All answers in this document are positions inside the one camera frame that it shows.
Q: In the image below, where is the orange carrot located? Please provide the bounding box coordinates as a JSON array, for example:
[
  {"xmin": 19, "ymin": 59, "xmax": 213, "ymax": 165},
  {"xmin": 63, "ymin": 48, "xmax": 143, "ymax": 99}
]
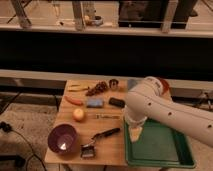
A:
[{"xmin": 65, "ymin": 96, "xmax": 83, "ymax": 106}]

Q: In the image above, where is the silver fork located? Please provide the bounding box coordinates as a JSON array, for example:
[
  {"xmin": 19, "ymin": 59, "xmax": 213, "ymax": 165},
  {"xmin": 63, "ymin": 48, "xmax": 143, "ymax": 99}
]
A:
[{"xmin": 95, "ymin": 115, "xmax": 120, "ymax": 119}]

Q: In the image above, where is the small metal cup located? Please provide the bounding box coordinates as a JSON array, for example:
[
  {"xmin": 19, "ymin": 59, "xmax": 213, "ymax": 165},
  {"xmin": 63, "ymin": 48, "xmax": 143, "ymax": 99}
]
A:
[{"xmin": 109, "ymin": 79, "xmax": 119, "ymax": 91}]

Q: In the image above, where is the yellow apple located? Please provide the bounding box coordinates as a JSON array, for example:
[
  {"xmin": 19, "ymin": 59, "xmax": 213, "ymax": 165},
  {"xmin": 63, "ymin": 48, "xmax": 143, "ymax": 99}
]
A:
[{"xmin": 72, "ymin": 108, "xmax": 85, "ymax": 122}]

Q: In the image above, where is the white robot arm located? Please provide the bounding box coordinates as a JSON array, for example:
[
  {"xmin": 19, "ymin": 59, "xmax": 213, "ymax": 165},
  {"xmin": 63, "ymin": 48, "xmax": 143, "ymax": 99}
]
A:
[{"xmin": 124, "ymin": 76, "xmax": 213, "ymax": 148}]

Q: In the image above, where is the black rectangular block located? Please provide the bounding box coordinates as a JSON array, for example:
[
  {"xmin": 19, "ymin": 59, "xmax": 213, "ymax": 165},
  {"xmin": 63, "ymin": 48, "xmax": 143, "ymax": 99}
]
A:
[{"xmin": 109, "ymin": 97, "xmax": 125, "ymax": 108}]

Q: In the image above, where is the blue sponge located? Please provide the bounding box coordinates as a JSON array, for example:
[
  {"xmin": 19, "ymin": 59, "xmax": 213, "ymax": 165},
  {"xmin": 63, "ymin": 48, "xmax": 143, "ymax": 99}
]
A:
[{"xmin": 86, "ymin": 98, "xmax": 104, "ymax": 108}]

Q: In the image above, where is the yellow banana toy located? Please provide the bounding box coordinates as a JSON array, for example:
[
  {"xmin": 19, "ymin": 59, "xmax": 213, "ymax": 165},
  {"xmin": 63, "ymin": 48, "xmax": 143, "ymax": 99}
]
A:
[{"xmin": 68, "ymin": 85, "xmax": 90, "ymax": 92}]

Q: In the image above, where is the purple bowl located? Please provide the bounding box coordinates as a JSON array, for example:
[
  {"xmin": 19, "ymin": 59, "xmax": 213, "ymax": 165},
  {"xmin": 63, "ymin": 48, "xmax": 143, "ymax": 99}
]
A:
[{"xmin": 48, "ymin": 124, "xmax": 78, "ymax": 155}]

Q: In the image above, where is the blue cup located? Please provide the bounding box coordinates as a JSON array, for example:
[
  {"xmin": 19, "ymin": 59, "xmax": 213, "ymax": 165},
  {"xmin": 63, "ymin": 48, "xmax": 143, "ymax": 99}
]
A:
[{"xmin": 127, "ymin": 79, "xmax": 137, "ymax": 90}]

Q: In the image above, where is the green plastic tray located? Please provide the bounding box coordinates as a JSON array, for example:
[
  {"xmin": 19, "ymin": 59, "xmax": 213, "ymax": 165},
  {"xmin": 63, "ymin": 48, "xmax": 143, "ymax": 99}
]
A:
[{"xmin": 124, "ymin": 119, "xmax": 195, "ymax": 169}]

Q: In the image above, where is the red bowl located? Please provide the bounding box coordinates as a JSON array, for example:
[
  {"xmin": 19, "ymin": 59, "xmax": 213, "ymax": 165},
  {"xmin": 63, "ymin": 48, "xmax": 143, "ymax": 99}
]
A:
[{"xmin": 159, "ymin": 78, "xmax": 169, "ymax": 94}]

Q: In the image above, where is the metal dough scraper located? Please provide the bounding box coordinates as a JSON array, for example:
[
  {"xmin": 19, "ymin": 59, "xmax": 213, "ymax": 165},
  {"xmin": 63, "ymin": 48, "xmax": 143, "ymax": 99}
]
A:
[{"xmin": 81, "ymin": 141, "xmax": 95, "ymax": 158}]

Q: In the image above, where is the black cable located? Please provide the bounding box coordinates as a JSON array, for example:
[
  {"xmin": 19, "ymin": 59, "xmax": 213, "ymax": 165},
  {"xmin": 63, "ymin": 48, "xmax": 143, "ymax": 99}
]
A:
[{"xmin": 0, "ymin": 91, "xmax": 48, "ymax": 171}]

